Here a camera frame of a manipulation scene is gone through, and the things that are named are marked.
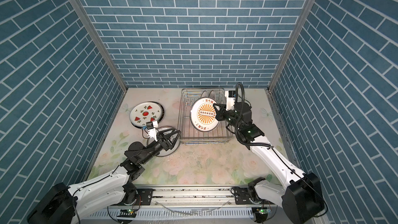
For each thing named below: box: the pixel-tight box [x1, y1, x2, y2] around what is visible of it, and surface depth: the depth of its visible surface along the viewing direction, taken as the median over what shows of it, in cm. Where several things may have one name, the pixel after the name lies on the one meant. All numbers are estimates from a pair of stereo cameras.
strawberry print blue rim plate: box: [129, 101, 163, 129], surface depth 104 cm
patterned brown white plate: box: [146, 126, 181, 158], surface depth 69 cm
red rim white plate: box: [189, 96, 221, 133], surface depth 80 cm
